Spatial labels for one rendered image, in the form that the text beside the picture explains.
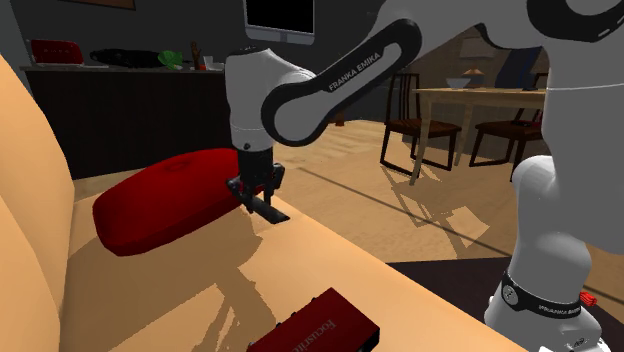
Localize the black flat remote control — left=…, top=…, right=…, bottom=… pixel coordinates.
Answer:
left=250, top=198, right=292, bottom=226

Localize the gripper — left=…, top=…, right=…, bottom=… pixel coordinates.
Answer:
left=225, top=146, right=287, bottom=215

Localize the red rectangular box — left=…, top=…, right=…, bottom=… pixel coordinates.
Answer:
left=245, top=286, right=381, bottom=352

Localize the dark sideboard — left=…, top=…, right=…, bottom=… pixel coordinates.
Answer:
left=20, top=38, right=231, bottom=181

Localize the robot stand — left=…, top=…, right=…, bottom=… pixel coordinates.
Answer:
left=386, top=256, right=624, bottom=352

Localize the red cushion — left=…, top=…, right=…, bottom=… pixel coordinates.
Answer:
left=91, top=147, right=246, bottom=258

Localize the beige sofa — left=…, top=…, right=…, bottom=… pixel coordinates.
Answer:
left=0, top=53, right=529, bottom=352

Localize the silver-framed black monitor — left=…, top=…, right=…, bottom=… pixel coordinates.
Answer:
left=243, top=0, right=316, bottom=47

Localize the wooden dining table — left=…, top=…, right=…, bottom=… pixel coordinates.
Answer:
left=408, top=76, right=548, bottom=187

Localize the dark wooden chair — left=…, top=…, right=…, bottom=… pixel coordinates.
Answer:
left=468, top=71, right=551, bottom=183
left=379, top=72, right=463, bottom=178

